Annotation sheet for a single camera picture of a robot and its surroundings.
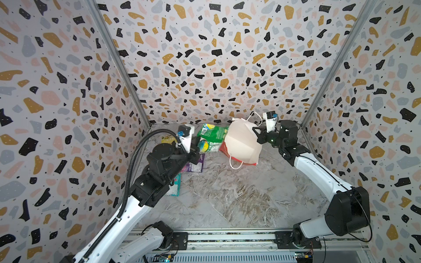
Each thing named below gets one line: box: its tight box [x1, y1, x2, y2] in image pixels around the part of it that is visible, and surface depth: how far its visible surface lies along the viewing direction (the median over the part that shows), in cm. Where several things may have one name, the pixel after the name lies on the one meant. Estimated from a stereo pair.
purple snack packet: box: [180, 153, 206, 173], surface depth 97 cm
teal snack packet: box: [166, 173, 182, 197], surface depth 89 cm
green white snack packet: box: [196, 122, 230, 153], surface depth 65 cm
